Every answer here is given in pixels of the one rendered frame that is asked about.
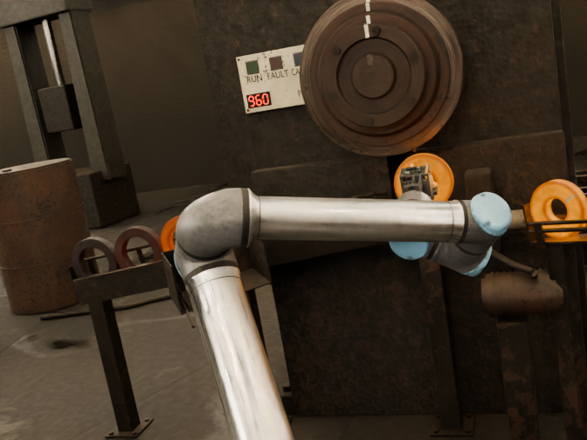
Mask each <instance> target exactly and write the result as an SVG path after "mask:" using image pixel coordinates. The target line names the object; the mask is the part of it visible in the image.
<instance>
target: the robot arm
mask: <svg viewBox="0 0 587 440"><path fill-rule="evenodd" d="M399 179H400V183H401V188H402V192H403V194H402V195H401V196H400V197H399V198H398V199H397V200H393V199H356V198H320V197H284V196H255V195H254V194H253V193H252V192H251V191H250V189H247V188H234V189H222V190H219V191H216V192H212V193H210V194H208V195H206V196H202V197H200V198H198V199H197V200H196V201H194V202H193V203H191V204H190V205H189V206H188V207H186V208H185V209H184V211H183V212H182V213H181V215H180V217H179V218H178V220H177V223H176V246H175V250H174V260H175V265H176V268H177V270H178V272H179V274H180V275H181V277H182V278H183V282H184V284H185V288H186V290H187V292H189V295H190V300H191V304H192V306H193V310H194V313H195V315H196V319H197V324H198V327H199V330H200V334H201V336H202V339H203V343H204V347H205V351H206V353H207V356H208V360H209V363H210V366H211V371H212V374H213V377H214V380H215V383H216V386H217V390H218V394H219V398H220V401H221V403H222V407H223V410H224V415H225V418H226V422H227V424H228V427H229V431H230V433H231V439H232V440H294V435H293V432H292V430H291V427H290V424H289V421H288V419H287V414H286V411H285V409H284V406H283V403H282V401H281V398H280V393H279V391H278V388H277V385H276V382H275V380H274V377H273V372H272V370H271V367H270V364H269V361H268V359H267V356H266V351H265V349H264V346H263V343H262V340H261V338H260V335H259V330H258V328H257V325H256V322H255V319H254V317H253V314H252V309H251V307H250V304H249V301H248V298H247V296H246V293H245V288H244V286H243V283H242V280H241V277H240V270H239V268H238V263H237V260H236V258H235V255H234V252H233V249H232V248H237V247H248V246H250V245H251V244H252V243H253V242H254V241H255V240H311V241H380V242H389V243H390V248H391V249H392V250H393V251H394V252H395V253H396V254H397V255H398V256H399V257H401V258H405V259H409V260H412V259H418V258H426V259H428V260H431V261H432V262H435V263H437V264H440V265H443V266H445V267H448V268H450V269H453V270H455V271H457V272H458V273H460V274H464V275H467V276H471V277H474V276H477V275H478V274H480V273H481V272H482V270H483V268H485V266H486V265H487V262H488V260H489V258H490V256H491V252H492V245H493V244H494V243H495V242H496V241H497V240H498V238H499V237H500V236H502V235H503V234H504V233H505V232H506V231H507V229H508V226H509V225H510V224H511V221H512V214H511V210H510V208H509V206H508V204H507V203H506V202H505V201H504V200H503V199H502V198H501V197H500V196H497V195H496V194H494V193H490V192H483V193H480V194H478V195H476V196H475V197H474V198H473V199H472V200H452V201H433V200H434V196H436V195H437V194H438V191H439V186H438V184H437V183H436V182H434V181H433V177H432V175H431V168H430V164H429V165H428V167H427V162H426V163H425V166H419V167H417V166H415V167H413V164H411V166H410V167H408V168H404V169H403V168H401V172H400V176H399Z"/></svg>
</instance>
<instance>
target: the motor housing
mask: <svg viewBox="0 0 587 440"><path fill-rule="evenodd" d="M537 273H538V277H537V278H535V279H532V278H531V277H530V275H528V274H526V273H524V272H518V271H517V270H515V271H514V272H511V271H508V272H505V271H503V272H496V273H494V272H491V273H488V274H485V278H482V279H481V295H482V303H483V309H484V313H488V315H489V318H496V319H497V331H498V338H499V346H500V353H501V367H502V374H503V381H504V389H505V397H506V404H507V411H508V425H509V432H510V440H541V432H540V424H539V416H538V408H537V400H536V392H535V377H534V369H533V362H532V354H531V346H530V338H529V330H528V316H529V315H532V317H535V316H534V315H538V317H541V315H544V316H547V314H550V316H553V314H554V313H556V314H558V313H559V311H560V310H562V309H563V308H564V298H563V289H562V288H561V287H560V286H559V285H558V284H557V283H556V281H555V280H554V279H553V280H551V279H550V278H549V269H548V268H545V270H542V268H539V270H537Z"/></svg>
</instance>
